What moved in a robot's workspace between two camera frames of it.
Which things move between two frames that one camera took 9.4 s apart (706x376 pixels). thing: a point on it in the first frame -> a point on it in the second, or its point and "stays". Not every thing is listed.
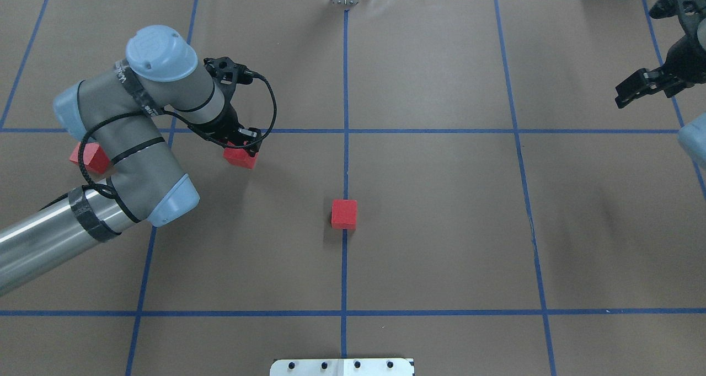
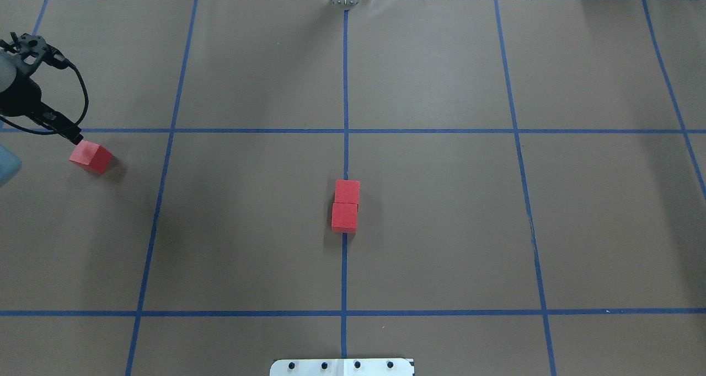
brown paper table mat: [512, 220] stays
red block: [96, 160] stays
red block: [239, 157] -> [347, 191]
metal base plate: [342, 367] stays
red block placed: [344, 214] stays
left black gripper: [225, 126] -> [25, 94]
